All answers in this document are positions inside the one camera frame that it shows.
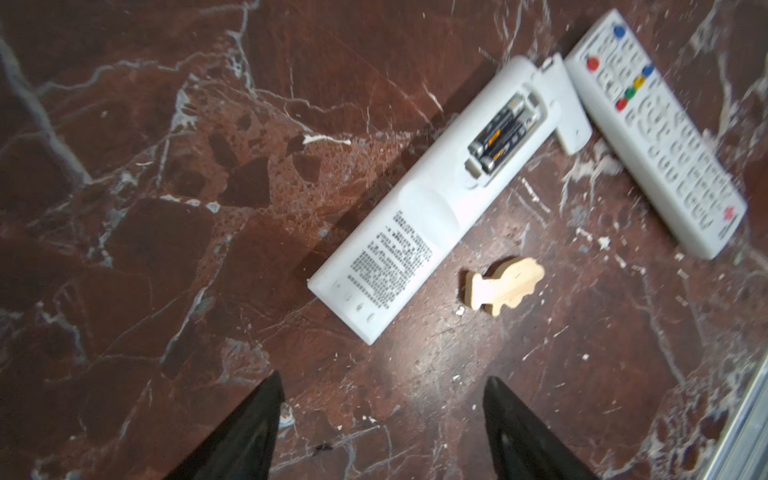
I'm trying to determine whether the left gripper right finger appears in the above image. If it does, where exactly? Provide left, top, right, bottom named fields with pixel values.
left=483, top=376, right=597, bottom=479

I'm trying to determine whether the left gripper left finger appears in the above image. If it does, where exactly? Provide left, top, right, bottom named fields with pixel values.
left=166, top=371, right=285, bottom=479

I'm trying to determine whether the white remote control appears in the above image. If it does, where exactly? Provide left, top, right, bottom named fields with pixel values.
left=308, top=55, right=567, bottom=345

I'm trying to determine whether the white battery cover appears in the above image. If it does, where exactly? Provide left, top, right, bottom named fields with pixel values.
left=539, top=53, right=593, bottom=155

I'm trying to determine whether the white remote control face up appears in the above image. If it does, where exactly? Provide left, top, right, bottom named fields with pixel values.
left=564, top=9, right=747, bottom=260

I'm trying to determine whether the small wooden animal figure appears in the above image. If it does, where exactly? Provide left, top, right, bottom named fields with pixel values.
left=464, top=257, right=545, bottom=317

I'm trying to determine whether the black AAA battery lower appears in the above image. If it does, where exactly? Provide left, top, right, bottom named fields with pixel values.
left=479, top=109, right=538, bottom=174

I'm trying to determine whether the black aaa battery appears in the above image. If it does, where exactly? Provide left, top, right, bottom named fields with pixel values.
left=479, top=109, right=538, bottom=174
left=468, top=94, right=525, bottom=158

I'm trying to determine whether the black AAA battery upper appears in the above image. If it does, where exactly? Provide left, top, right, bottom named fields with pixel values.
left=468, top=94, right=525, bottom=158

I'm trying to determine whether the aluminium frame rail front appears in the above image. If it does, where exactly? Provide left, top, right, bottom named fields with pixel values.
left=701, top=356, right=768, bottom=480

